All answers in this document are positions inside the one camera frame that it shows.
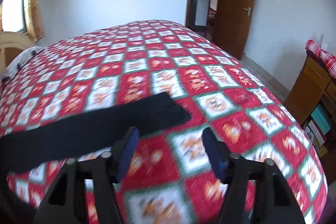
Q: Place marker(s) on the teal box on shelf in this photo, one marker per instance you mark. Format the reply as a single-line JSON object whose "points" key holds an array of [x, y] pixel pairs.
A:
{"points": [[320, 116]]}

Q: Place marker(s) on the yellow curtain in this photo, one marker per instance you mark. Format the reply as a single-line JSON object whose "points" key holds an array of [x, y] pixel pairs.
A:
{"points": [[34, 23]]}

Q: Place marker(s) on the red patchwork bedspread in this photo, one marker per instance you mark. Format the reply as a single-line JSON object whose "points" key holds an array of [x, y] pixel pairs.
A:
{"points": [[170, 178]]}

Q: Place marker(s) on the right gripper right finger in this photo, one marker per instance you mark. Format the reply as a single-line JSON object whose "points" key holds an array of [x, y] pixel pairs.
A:
{"points": [[274, 201]]}

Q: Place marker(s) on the red plaid cloth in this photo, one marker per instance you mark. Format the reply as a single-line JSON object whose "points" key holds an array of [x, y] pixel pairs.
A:
{"points": [[326, 59]]}

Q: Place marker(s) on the black pants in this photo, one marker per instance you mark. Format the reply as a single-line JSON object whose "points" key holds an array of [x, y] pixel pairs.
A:
{"points": [[88, 132]]}

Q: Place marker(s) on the grey patterned pillow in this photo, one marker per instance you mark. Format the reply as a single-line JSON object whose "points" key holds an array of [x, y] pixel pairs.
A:
{"points": [[19, 62]]}

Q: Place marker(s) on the cream wooden headboard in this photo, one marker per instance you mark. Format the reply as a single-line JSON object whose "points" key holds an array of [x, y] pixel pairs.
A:
{"points": [[12, 44]]}

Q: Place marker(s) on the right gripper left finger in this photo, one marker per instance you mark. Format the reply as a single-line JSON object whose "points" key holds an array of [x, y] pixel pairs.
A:
{"points": [[65, 200]]}

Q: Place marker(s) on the wooden cabinet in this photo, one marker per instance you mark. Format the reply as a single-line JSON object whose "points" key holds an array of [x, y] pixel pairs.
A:
{"points": [[314, 86]]}

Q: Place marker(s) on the brown wooden door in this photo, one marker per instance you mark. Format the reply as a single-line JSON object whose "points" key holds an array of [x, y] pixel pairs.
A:
{"points": [[232, 25]]}

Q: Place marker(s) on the window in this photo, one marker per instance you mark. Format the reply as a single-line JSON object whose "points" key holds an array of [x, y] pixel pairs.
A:
{"points": [[13, 16]]}

